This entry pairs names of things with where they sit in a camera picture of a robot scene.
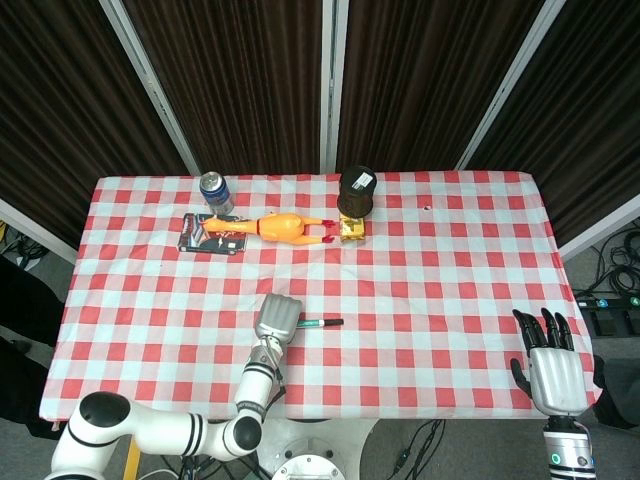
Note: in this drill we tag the gold foil packet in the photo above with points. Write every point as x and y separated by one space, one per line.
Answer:
353 229

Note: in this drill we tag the dark printed card package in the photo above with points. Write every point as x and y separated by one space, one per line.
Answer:
210 242

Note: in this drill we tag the red white checkered tablecloth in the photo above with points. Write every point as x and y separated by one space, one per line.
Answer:
320 270

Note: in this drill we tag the yellow rubber chicken toy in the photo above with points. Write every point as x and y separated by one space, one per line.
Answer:
280 228

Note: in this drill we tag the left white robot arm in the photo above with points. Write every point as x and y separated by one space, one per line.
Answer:
255 390

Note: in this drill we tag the white round flange plate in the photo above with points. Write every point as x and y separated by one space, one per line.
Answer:
310 467

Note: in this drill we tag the aluminium partition frame post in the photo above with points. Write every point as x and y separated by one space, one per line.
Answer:
151 80
334 85
511 80
35 230
600 234

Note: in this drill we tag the blue silver drink can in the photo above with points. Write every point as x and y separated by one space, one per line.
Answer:
217 195

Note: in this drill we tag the person in black clothes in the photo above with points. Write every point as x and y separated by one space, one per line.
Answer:
25 310

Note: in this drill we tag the green white marker pen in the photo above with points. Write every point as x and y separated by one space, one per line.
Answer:
312 323

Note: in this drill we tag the yellow floor tape strip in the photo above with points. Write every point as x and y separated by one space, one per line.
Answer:
131 460

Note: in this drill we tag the dark brown cylindrical canister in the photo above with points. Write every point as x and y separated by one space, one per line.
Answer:
356 197

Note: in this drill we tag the dark ribbed partition panel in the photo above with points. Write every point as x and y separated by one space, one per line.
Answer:
425 85
240 85
60 125
590 125

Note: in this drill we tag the black marker cap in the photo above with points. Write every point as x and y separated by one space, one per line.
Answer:
334 322

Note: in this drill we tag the black power strip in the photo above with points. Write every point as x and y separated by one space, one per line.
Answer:
605 302

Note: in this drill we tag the black power adapter box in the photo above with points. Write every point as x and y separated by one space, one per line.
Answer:
612 322

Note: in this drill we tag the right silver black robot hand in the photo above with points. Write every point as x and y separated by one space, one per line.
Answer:
557 380

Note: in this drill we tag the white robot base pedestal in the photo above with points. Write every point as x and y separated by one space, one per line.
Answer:
350 440

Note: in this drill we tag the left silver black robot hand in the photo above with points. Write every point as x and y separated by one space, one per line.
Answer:
277 317

